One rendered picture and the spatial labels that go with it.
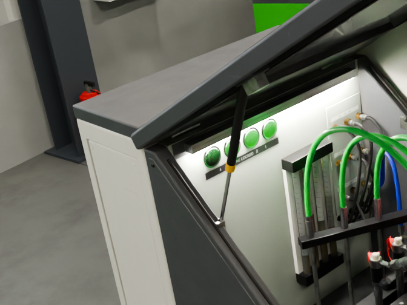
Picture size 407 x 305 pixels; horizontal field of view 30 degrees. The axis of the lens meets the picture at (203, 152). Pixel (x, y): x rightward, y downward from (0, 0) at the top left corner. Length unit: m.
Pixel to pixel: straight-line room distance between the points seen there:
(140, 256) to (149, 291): 0.10
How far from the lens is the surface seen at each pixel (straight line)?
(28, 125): 5.69
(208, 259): 1.60
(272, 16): 5.59
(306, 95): 1.84
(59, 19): 5.28
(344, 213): 1.89
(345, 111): 2.00
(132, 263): 1.91
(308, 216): 1.86
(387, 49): 1.99
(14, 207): 5.05
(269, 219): 1.89
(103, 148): 1.79
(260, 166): 1.82
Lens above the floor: 2.07
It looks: 23 degrees down
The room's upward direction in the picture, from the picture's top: 10 degrees counter-clockwise
